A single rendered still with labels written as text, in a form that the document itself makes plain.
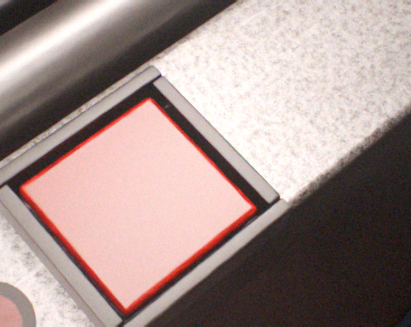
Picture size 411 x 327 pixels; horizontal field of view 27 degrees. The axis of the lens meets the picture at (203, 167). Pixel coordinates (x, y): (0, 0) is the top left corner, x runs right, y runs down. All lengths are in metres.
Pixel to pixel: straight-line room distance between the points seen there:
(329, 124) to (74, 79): 0.10
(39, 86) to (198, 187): 0.08
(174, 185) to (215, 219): 0.02
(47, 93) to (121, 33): 0.04
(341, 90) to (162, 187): 0.09
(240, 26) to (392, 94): 0.07
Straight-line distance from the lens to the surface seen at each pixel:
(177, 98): 0.31
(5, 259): 0.31
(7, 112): 0.33
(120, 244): 0.29
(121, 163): 0.30
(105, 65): 0.35
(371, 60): 0.36
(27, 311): 0.30
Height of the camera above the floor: 1.20
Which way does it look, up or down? 63 degrees down
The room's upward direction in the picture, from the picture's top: 10 degrees clockwise
